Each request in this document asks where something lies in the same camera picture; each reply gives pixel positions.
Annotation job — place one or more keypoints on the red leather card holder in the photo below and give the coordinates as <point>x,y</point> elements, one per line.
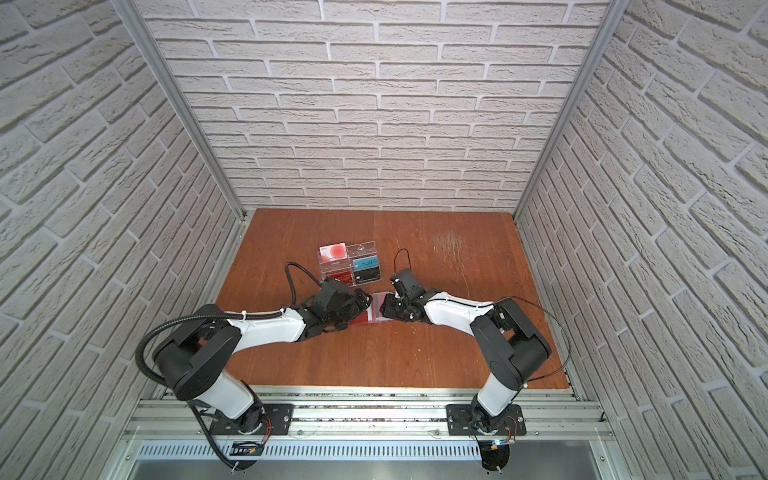
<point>373,314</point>

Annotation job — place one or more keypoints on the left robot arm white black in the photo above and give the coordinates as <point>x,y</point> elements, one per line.
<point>192,359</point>

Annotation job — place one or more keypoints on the clear acrylic card organizer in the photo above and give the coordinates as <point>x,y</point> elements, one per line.
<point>364,249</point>

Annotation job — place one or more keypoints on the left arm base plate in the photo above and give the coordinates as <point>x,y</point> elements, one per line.
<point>256,420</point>

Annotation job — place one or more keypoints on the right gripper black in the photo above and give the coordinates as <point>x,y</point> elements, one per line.
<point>389,308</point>

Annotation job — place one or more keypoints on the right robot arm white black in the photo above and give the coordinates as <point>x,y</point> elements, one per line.
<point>512,346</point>

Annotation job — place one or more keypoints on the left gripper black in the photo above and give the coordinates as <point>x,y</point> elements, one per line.
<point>360,306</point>

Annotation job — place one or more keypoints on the red card in organizer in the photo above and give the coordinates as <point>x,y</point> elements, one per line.
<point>345,277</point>

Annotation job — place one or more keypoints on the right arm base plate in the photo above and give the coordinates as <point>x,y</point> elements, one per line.
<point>473,420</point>

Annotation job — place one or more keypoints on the black VIP card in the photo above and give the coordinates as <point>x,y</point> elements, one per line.
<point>367,276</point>

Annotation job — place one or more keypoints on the teal VIP card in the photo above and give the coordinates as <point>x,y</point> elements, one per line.
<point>364,263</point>

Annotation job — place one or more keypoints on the white pink circle card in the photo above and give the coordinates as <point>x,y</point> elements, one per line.
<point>332,253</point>

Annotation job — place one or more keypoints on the aluminium rail frame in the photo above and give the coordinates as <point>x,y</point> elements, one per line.
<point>371,423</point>

